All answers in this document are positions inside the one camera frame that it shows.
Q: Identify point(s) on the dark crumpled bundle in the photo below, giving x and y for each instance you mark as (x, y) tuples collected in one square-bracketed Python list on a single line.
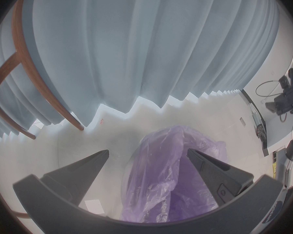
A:
[(261, 131)]

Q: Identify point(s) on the white wooden chair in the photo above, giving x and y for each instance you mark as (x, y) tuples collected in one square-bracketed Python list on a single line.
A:
[(19, 52)]

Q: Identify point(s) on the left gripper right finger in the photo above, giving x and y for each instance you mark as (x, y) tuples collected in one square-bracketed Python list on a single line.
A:
[(219, 177)]

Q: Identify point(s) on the purple plastic bag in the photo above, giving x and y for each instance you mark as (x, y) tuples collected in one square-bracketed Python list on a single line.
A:
[(161, 155)]

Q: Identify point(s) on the white trash bin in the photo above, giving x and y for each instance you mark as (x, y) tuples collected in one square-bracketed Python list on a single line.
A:
[(129, 177)]

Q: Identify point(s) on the pale blue curtain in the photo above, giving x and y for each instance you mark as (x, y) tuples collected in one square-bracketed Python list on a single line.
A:
[(136, 45)]

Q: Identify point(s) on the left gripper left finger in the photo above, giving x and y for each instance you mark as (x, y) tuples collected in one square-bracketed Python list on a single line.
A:
[(73, 179)]

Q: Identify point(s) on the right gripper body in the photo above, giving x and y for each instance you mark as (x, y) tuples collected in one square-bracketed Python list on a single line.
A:
[(287, 101)]

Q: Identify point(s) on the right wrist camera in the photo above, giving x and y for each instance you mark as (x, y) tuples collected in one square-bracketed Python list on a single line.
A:
[(284, 81)]

